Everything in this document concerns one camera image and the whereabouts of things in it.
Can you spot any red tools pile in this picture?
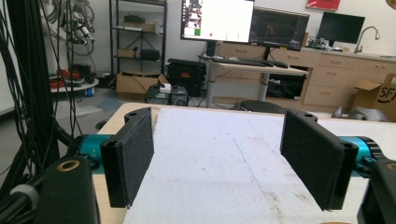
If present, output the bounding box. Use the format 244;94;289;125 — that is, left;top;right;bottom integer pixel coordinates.
49;63;94;90

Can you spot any black equipment case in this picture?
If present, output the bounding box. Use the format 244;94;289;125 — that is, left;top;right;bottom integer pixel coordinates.
166;58;207;97

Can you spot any black switched-off monitor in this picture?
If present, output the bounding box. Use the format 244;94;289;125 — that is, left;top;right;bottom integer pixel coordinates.
317;11;366;48

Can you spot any black bag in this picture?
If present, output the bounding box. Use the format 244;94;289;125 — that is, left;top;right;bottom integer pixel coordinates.
139;49;161;61

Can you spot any printed cardboard box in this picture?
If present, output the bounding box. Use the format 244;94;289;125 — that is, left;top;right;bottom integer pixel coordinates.
350;73;396;122

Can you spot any white foam mat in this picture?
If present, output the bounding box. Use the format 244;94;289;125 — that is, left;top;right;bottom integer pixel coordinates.
122;106;396;224

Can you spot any flat cardboard box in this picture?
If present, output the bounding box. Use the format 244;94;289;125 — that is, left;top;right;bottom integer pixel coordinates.
122;21;157;33

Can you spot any small cardboard box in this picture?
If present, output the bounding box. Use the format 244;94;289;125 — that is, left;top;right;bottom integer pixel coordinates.
117;49;136;59

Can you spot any black keyboard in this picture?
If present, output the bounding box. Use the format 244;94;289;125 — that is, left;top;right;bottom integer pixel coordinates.
211;56;275;67

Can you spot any black round stool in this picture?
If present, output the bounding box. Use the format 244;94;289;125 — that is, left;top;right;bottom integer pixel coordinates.
238;100;287;115

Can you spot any round white side table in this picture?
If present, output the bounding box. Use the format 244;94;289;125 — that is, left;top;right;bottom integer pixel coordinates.
49;77;100;93

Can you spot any black metal shelf rack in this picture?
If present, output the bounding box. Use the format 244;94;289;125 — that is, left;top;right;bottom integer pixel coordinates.
108;0;168;77

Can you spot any silver curved faucet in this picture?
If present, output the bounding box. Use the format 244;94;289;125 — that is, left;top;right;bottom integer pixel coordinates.
353;25;381;54

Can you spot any light wooden cabinet row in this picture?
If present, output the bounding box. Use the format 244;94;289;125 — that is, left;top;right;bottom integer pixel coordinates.
214;41;396;113

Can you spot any hanging device with cables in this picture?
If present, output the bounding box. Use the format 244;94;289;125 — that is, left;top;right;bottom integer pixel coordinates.
60;0;96;57

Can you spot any bundle of black cables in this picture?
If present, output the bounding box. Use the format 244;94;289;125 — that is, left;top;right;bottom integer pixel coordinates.
0;0;78;200

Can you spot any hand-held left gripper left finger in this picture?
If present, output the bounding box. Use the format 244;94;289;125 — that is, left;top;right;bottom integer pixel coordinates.
100;106;155;209

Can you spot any standing desk with white legs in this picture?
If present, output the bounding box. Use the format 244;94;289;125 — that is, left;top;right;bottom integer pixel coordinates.
199;55;309;108

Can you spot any black computer unit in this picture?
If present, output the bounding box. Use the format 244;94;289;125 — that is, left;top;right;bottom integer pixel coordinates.
146;83;190;106

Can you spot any grey plastic bag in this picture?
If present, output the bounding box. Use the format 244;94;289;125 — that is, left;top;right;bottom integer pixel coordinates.
331;105;389;122

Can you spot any bright computer monitor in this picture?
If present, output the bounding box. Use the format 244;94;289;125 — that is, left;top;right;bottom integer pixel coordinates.
180;0;255;44

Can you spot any open cardboard box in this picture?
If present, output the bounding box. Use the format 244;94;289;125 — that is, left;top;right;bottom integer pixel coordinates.
115;71;169;101

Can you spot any dark computer monitor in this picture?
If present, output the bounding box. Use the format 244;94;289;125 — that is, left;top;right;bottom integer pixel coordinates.
248;7;311;51

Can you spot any red wall picture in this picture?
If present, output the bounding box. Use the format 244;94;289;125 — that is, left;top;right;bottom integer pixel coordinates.
305;0;342;12

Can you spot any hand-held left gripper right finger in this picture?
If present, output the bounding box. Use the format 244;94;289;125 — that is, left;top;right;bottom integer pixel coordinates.
279;108;360;212

